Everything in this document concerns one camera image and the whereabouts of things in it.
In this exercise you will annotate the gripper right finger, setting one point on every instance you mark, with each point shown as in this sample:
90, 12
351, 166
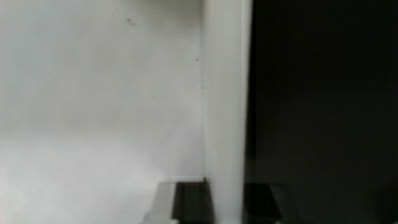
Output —
269, 204

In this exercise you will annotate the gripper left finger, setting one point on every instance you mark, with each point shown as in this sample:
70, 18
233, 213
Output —
182, 205

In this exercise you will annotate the white square tabletop part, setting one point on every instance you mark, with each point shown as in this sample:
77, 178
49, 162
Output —
123, 97

